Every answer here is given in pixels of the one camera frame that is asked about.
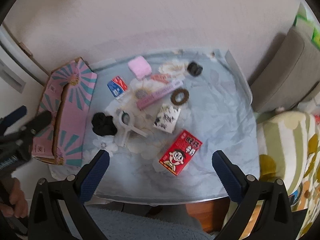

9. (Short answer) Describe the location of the red cartoon snack box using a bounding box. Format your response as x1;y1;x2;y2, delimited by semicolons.
159;130;202;176

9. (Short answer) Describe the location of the black hair scrunchie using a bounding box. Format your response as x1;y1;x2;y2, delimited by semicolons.
91;112;118;137

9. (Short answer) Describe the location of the white plastic clip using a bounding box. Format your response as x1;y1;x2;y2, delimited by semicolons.
119;110;148;147

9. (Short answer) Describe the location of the white black patterned packet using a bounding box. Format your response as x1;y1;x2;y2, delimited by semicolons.
153;104;181;134

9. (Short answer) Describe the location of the long pink tube box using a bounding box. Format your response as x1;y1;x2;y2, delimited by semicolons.
137;79;183;110

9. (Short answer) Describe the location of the pink sponge block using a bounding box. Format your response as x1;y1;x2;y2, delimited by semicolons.
127;56;152;80

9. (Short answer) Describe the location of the black cosmetic jar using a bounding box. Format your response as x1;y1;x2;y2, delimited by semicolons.
187;61;203;77

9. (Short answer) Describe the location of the pink clothespin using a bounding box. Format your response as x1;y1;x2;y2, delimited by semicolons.
150;74;172;84

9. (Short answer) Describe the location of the person's left hand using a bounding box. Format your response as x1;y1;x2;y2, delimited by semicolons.
1;178;28;218

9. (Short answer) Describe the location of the pink teal cardboard box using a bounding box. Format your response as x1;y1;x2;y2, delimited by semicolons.
31;57;98;167

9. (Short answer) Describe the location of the blue red white packet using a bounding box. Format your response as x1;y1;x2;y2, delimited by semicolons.
107;76;128;99

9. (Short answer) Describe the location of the blue floral tablecloth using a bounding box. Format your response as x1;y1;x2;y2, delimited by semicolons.
48;48;261;204

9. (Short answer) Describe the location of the grey chair cushion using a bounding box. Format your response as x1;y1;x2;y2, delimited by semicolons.
251;27;319;113

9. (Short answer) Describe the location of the brown spiral hair tie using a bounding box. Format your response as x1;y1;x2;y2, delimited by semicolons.
170;88;190;106

